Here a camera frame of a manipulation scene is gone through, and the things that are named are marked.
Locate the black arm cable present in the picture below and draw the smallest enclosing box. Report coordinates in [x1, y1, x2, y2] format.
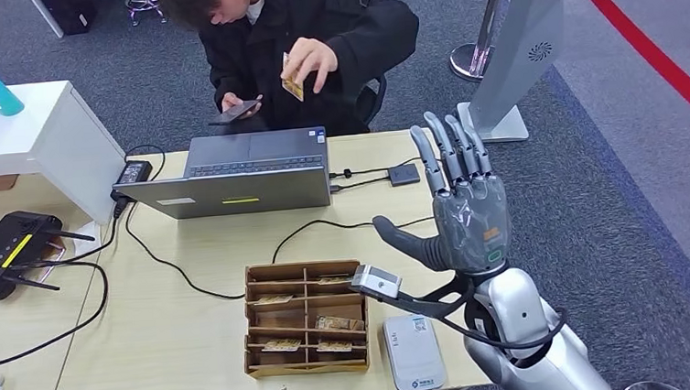
[440, 302, 570, 358]

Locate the black looping cable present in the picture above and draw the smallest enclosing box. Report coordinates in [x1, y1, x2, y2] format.
[0, 258, 115, 373]

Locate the black power adapter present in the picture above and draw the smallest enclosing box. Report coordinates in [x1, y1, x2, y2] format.
[113, 159, 156, 187]

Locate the white card reader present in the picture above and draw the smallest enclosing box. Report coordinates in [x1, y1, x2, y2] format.
[381, 312, 449, 390]

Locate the pink edged flat device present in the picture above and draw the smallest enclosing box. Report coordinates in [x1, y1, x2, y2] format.
[31, 235, 70, 285]

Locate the yellow patterned ID card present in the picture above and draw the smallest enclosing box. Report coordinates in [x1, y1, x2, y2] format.
[278, 50, 307, 104]

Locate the white furniture panel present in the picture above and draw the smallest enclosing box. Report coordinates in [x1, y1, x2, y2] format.
[27, 0, 65, 43]

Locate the short black hub cable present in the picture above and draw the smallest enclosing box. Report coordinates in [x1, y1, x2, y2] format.
[327, 176, 394, 194]

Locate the thin black adapter cable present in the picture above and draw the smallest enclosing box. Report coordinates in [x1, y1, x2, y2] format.
[124, 143, 167, 185]

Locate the dark smartphone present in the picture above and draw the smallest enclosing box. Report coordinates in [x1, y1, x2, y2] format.
[208, 99, 263, 127]

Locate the grey laptop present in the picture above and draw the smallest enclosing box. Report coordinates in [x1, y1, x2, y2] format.
[108, 125, 333, 225]

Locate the person's right hand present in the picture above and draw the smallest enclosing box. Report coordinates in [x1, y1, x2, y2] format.
[221, 90, 264, 119]

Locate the white shelf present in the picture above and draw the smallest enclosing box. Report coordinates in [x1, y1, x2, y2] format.
[0, 76, 132, 233]

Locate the short black cable with ferrite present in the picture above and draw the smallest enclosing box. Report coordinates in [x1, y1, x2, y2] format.
[326, 164, 393, 181]

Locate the chrome stanchion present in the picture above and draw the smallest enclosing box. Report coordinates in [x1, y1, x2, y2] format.
[444, 0, 524, 85]

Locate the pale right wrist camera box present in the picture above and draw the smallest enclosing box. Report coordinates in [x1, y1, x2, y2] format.
[349, 262, 405, 303]

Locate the black office chair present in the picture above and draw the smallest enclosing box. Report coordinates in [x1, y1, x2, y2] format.
[351, 73, 392, 128]

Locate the wooden card organizer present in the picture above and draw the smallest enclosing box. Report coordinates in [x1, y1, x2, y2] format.
[236, 257, 374, 383]

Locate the silver kiosk stand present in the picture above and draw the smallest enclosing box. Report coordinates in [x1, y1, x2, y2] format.
[447, 0, 577, 147]

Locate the dark grey USB hub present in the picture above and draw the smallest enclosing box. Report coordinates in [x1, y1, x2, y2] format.
[387, 162, 422, 189]

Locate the chrome stool base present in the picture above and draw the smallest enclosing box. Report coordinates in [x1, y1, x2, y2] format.
[124, 0, 169, 28]

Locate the transparent round object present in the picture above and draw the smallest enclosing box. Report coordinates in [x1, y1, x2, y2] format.
[618, 378, 685, 390]

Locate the long black cable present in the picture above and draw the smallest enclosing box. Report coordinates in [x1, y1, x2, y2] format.
[107, 154, 444, 309]

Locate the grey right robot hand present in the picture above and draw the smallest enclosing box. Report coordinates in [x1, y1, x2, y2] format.
[365, 106, 514, 283]

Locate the black cabinet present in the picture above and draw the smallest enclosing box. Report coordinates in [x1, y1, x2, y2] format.
[36, 0, 100, 40]

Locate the person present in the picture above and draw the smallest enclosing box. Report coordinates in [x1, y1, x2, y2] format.
[155, 0, 427, 149]

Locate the white paper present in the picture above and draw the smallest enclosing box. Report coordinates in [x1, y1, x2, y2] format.
[70, 220, 105, 258]

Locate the person's left hand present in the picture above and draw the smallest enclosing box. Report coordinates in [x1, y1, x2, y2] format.
[279, 34, 340, 96]

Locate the black router cable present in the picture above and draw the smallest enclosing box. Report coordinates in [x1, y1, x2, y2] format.
[3, 211, 125, 272]

